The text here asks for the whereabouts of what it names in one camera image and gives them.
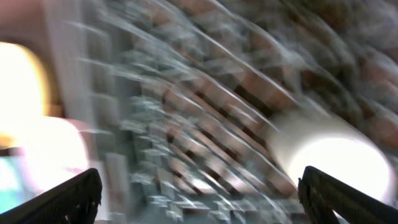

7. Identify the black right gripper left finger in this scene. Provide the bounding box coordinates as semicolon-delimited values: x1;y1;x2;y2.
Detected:
1;168;103;224

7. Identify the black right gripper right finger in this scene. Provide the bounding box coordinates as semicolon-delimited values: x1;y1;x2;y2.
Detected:
298;166;397;224

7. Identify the small green cup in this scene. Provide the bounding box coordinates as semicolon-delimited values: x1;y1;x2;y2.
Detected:
266;112;397;204

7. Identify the pink white bowl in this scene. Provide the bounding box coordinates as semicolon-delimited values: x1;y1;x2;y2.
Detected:
16;116;90;194

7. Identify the light blue bowl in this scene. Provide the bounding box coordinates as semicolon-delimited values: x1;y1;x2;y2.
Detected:
0;156;26;213

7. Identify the grey dishwasher rack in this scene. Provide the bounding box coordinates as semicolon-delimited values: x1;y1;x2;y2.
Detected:
43;0;397;223

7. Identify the yellow plate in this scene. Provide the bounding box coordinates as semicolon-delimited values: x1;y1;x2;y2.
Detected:
1;42;50;149

